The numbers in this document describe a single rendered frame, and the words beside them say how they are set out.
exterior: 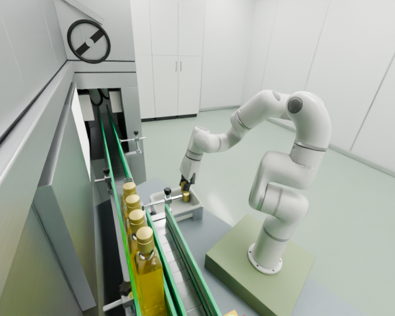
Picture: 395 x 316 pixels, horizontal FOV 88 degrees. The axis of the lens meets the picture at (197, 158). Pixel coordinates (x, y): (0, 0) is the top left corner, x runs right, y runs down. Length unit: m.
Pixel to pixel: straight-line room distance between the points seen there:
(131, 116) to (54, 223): 1.21
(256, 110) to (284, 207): 0.31
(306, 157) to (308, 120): 0.10
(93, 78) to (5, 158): 1.21
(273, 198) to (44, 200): 0.55
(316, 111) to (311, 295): 0.65
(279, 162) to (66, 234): 0.53
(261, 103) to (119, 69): 1.02
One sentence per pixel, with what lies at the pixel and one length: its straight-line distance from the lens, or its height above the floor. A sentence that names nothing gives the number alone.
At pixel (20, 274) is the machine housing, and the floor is 1.27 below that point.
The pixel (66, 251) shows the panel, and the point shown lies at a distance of 0.46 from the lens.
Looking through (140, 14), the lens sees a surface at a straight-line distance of 4.32.
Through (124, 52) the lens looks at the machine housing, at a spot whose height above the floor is 1.45.
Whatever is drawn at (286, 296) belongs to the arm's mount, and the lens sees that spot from 0.84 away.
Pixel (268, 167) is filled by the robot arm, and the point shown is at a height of 1.21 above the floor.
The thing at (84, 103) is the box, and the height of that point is 1.12.
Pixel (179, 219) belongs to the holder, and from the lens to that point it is 1.00.
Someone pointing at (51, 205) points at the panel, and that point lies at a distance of 0.39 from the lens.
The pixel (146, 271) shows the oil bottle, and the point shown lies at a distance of 0.52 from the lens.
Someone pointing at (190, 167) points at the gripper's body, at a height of 1.05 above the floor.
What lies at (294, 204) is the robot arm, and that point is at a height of 1.12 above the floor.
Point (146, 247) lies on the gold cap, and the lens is 0.47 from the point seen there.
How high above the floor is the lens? 1.51
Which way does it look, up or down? 29 degrees down
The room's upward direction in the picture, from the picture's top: 3 degrees clockwise
